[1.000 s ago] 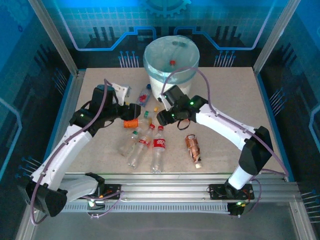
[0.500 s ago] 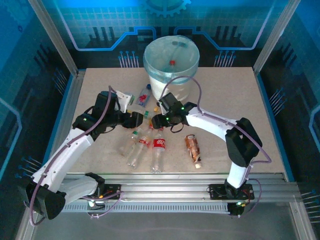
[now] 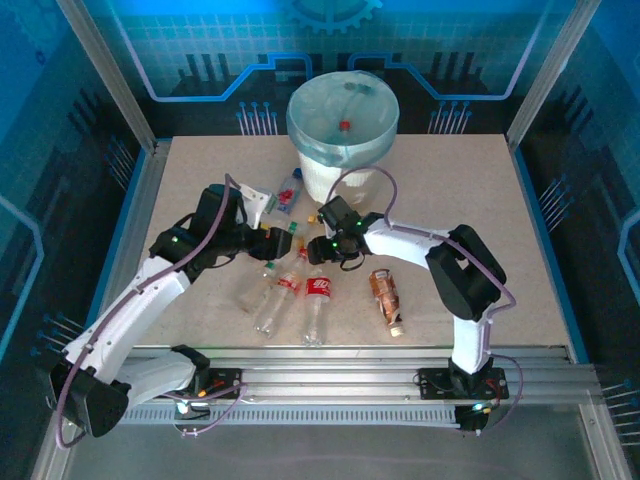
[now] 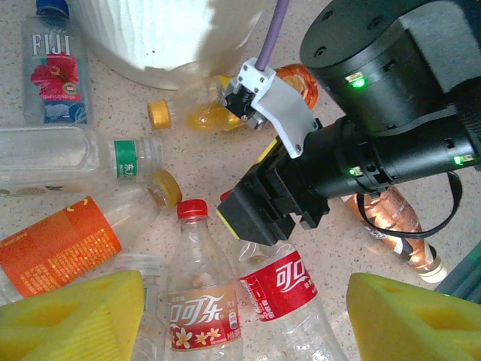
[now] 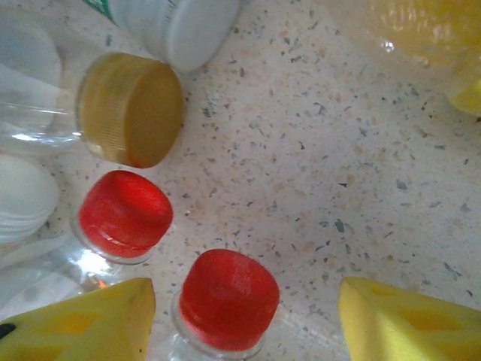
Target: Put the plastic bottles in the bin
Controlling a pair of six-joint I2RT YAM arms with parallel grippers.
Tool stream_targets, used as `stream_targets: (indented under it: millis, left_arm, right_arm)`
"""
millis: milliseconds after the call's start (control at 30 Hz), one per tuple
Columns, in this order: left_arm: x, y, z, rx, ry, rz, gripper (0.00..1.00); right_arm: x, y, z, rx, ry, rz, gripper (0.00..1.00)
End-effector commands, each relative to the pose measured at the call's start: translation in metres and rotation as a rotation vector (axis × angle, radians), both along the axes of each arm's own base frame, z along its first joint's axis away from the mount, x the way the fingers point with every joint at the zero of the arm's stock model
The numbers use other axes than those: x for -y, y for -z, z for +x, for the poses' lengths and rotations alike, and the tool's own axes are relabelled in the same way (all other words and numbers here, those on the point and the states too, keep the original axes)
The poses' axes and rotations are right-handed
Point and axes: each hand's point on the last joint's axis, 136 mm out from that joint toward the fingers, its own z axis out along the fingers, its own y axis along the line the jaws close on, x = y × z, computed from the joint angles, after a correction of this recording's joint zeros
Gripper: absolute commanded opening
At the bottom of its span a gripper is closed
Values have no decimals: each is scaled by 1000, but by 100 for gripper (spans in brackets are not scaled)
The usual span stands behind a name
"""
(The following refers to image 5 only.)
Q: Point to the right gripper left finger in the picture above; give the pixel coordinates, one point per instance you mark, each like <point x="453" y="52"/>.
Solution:
<point x="86" y="331"/>

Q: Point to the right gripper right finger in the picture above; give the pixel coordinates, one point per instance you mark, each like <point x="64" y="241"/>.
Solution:
<point x="413" y="327"/>

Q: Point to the clear bottle red white label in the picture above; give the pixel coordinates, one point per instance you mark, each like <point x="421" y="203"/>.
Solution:
<point x="126" y="214"/>

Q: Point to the red label cola bottle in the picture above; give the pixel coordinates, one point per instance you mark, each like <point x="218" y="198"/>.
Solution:
<point x="229" y="301"/>

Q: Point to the clear bottle orange label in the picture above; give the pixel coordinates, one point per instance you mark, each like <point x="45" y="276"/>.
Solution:
<point x="127" y="113"/>

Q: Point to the yellow orange juice bottle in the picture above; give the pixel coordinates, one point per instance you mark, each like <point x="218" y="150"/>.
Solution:
<point x="421" y="30"/>

